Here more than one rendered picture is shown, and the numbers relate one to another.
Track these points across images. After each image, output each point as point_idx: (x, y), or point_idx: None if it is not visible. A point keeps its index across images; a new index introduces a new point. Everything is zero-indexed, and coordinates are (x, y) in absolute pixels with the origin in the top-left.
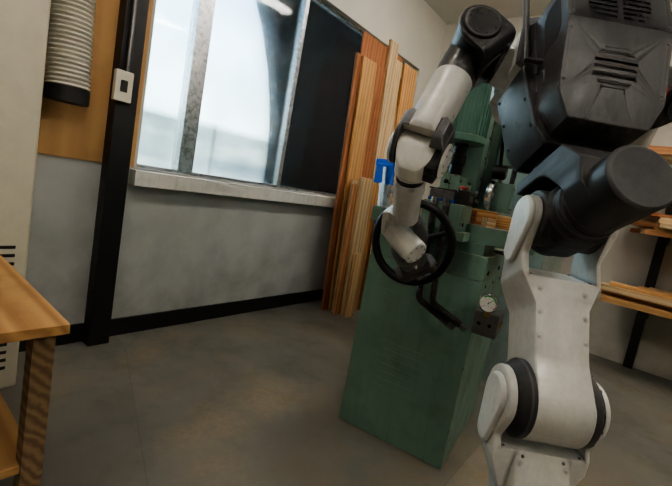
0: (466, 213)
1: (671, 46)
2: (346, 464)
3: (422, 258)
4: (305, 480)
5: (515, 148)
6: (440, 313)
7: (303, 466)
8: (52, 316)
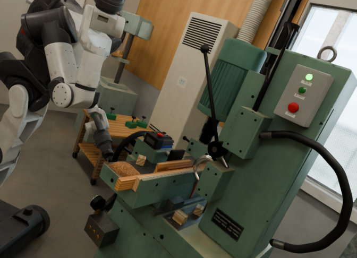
0: (143, 147)
1: (27, 10)
2: None
3: (95, 139)
4: (87, 244)
5: None
6: (110, 203)
7: (96, 247)
8: (113, 134)
